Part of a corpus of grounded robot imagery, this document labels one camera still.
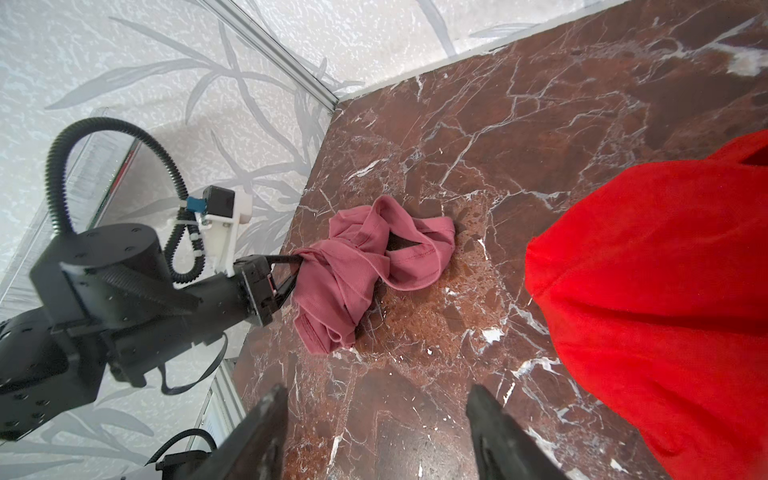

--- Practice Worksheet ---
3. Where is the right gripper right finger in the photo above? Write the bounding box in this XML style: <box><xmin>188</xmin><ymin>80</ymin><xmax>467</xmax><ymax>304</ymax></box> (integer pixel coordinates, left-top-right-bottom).
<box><xmin>465</xmin><ymin>384</ymin><xmax>567</xmax><ymax>480</ymax></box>

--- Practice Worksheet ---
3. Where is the maroon cloth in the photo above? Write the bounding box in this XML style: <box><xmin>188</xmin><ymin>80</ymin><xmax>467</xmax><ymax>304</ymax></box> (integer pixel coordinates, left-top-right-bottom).
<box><xmin>292</xmin><ymin>195</ymin><xmax>456</xmax><ymax>354</ymax></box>

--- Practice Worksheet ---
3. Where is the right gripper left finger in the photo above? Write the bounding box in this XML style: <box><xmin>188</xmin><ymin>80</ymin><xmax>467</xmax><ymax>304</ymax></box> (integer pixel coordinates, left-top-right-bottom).
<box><xmin>190</xmin><ymin>384</ymin><xmax>289</xmax><ymax>480</ymax></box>

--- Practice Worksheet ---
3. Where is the red cloth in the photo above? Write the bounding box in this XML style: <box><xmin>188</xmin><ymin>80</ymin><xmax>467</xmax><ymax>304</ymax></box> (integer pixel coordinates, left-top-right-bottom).
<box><xmin>525</xmin><ymin>131</ymin><xmax>767</xmax><ymax>479</ymax></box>

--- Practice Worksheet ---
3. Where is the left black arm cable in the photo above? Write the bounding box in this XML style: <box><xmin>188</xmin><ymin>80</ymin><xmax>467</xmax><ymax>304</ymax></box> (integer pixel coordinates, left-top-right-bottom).
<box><xmin>45</xmin><ymin>116</ymin><xmax>208</xmax><ymax>286</ymax></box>

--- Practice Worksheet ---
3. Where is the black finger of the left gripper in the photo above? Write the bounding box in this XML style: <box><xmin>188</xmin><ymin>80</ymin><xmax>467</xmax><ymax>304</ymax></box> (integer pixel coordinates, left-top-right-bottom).
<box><xmin>266</xmin><ymin>255</ymin><xmax>303</xmax><ymax>305</ymax></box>

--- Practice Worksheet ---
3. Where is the left frame post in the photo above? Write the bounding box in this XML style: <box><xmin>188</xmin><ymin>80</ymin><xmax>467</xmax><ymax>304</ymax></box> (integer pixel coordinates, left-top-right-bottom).
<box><xmin>199</xmin><ymin>0</ymin><xmax>339</xmax><ymax>111</ymax></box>

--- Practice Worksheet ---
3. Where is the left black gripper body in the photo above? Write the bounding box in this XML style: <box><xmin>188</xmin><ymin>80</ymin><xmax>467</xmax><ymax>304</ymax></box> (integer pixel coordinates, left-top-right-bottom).
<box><xmin>108</xmin><ymin>255</ymin><xmax>279</xmax><ymax>387</ymax></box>

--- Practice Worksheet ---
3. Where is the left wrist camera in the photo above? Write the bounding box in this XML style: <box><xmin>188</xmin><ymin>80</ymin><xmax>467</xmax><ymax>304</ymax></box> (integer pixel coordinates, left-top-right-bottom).
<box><xmin>182</xmin><ymin>185</ymin><xmax>253</xmax><ymax>277</ymax></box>

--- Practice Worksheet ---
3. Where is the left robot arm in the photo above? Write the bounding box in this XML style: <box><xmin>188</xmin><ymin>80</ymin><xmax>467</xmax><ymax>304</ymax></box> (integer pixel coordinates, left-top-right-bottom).
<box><xmin>1</xmin><ymin>224</ymin><xmax>300</xmax><ymax>441</ymax></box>

